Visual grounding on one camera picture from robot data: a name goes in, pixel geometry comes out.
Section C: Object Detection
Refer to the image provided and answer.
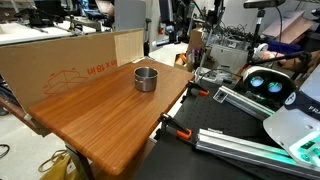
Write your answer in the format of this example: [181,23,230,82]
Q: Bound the orange black clamp far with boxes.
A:
[181,80,209,102]

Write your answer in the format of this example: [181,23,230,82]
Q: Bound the black perforated breadboard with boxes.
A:
[135,82,320,180]

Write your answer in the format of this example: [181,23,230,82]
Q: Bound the orange black clamp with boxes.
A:
[181,80,209,102]
[158,113,192,140]

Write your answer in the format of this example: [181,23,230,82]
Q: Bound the orange black clamp near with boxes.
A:
[158,113,192,140]

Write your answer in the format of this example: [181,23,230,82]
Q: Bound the black camera tripod stand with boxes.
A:
[243,0,311,63]

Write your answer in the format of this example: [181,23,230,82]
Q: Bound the aluminium extrusion rail far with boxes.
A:
[213,86,274,121]

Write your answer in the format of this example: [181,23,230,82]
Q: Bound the small steel pot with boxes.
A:
[134,67,158,92]

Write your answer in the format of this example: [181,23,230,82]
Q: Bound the brown cardboard box panel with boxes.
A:
[0,29,144,110]

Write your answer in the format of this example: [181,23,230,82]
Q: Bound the yellow bag on floor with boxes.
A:
[38,150,80,180]

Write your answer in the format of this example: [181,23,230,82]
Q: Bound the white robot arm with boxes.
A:
[263,65,320,168]

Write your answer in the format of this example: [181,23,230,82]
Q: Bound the white VR headset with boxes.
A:
[242,66,296,103]

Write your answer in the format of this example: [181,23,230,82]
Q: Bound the aluminium extrusion rail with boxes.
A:
[196,129,320,180]
[213,86,274,121]

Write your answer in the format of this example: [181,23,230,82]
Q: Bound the aluminium extrusion rail near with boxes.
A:
[196,129,320,180]

